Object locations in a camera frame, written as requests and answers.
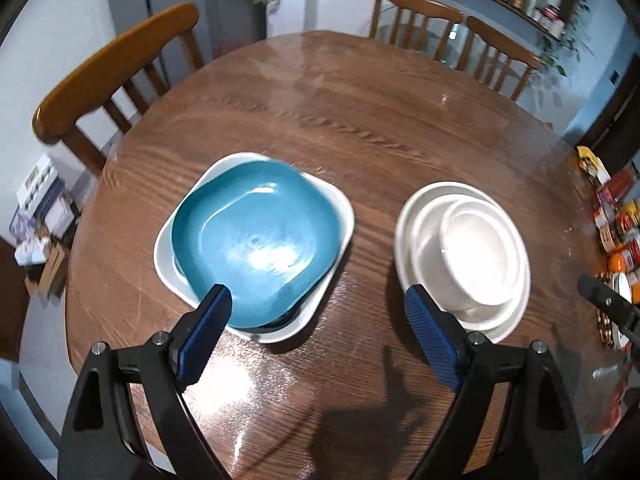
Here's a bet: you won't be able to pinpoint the teal blue plate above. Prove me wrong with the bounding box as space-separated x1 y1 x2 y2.
170 159 341 330

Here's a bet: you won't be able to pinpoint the person's right hand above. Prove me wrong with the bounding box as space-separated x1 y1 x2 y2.
598 360 632 436

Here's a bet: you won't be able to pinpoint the wooden bead trivet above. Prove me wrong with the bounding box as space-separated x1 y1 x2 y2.
596 272 616 348

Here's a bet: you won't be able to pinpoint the wooden chair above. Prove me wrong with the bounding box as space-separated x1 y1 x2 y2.
32 2 204 176
368 0 464 62
456 16 541 102

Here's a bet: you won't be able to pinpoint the red sauce bottle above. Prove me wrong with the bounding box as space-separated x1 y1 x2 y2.
596 162 639 206

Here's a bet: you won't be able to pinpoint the yellow snack packet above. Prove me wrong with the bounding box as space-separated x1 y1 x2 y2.
576 145 611 188

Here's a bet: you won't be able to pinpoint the large blue patterned square plate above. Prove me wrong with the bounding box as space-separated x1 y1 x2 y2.
153 152 355 344

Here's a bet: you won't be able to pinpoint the back right wooden chair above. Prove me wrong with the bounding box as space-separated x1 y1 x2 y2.
456 16 541 102

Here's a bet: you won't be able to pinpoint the orange fruit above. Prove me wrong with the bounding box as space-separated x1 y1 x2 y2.
608 252 627 273

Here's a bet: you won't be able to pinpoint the grey refrigerator with magnets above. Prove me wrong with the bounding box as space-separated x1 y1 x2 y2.
102 0 266 86

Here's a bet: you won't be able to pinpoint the medium white bowl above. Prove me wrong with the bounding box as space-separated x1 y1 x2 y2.
411 197 524 318

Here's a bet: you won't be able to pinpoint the large white bowl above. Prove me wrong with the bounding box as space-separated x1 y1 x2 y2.
394 181 532 344

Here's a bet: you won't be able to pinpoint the boxes on floor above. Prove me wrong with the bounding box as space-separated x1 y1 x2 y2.
9 154 80 297

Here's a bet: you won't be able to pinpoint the back left wooden chair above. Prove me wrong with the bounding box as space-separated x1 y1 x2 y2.
368 0 464 62

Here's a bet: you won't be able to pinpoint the white ceramic ramekin cup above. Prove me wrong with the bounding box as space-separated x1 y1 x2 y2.
438 197 522 312

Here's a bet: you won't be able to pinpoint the right trailing green plant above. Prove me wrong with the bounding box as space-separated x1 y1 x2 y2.
539 0 591 78

